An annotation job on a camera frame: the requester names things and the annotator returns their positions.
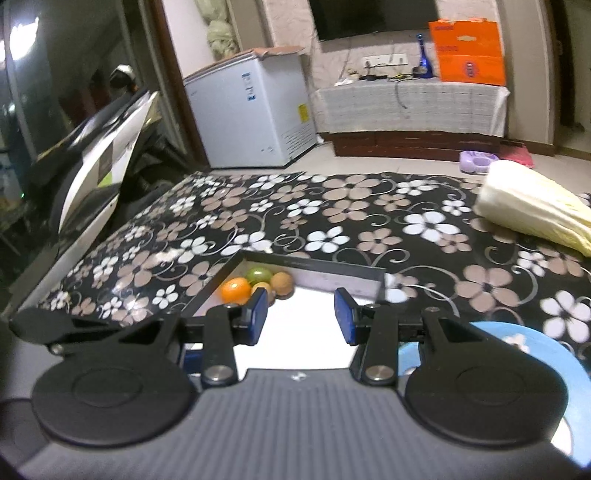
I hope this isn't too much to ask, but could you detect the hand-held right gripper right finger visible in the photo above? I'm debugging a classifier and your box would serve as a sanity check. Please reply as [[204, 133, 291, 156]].
[[334, 287, 490, 386]]

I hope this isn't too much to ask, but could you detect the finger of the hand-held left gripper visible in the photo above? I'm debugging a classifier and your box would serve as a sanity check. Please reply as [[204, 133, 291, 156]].
[[9, 307, 153, 357]]

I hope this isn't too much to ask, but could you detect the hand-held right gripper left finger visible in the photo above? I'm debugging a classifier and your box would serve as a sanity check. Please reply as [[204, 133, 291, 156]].
[[119, 288, 269, 387]]

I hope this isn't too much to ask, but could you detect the black box with white inside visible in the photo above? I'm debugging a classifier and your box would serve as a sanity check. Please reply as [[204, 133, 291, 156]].
[[185, 251, 386, 370]]

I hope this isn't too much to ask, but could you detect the blue flower-print plate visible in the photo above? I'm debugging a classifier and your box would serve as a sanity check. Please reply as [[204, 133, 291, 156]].
[[397, 322, 589, 462]]

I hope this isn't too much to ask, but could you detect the black floral tablecloth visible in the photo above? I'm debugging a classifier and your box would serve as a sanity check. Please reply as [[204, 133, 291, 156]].
[[37, 171, 591, 370]]

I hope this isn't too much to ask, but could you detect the black and white scooter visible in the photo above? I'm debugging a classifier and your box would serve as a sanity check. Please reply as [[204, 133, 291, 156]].
[[25, 88, 208, 241]]

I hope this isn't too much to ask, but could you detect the dark wooden TV cabinet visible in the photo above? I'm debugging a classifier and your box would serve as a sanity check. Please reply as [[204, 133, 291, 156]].
[[321, 129, 504, 162]]

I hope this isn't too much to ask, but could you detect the white chest freezer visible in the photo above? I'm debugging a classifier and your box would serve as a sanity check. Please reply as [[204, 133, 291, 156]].
[[183, 46, 318, 169]]

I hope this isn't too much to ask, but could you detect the purple pet bowl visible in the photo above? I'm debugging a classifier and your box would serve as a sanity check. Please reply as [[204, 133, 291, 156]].
[[459, 150, 500, 175]]

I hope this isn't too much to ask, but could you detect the napa cabbage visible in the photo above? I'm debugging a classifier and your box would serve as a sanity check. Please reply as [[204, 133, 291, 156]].
[[475, 161, 591, 258]]

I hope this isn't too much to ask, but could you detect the white checked cabinet cloth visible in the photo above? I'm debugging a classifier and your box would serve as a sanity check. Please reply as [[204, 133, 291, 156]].
[[310, 76, 511, 138]]

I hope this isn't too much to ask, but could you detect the pink slipper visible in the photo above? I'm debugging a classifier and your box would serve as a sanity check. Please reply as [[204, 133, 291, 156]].
[[499, 141, 535, 169]]

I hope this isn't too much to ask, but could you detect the round scooter mirror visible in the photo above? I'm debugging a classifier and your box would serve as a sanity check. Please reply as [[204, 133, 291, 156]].
[[110, 65, 137, 93]]

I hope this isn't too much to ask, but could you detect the brown cardboard piece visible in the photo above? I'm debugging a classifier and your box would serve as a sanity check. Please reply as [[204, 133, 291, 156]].
[[252, 45, 305, 60]]

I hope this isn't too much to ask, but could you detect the blue glass bottle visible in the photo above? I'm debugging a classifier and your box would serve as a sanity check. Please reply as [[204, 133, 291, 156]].
[[417, 34, 434, 78]]

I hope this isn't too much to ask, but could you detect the pale hanging bag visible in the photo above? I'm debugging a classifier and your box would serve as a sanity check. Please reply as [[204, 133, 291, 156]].
[[194, 0, 238, 61]]

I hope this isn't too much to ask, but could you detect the orange gift box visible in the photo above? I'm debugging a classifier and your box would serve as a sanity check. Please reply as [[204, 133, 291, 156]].
[[428, 18, 507, 87]]

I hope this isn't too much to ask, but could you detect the black television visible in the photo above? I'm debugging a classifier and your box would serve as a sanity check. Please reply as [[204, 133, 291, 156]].
[[308, 0, 438, 41]]

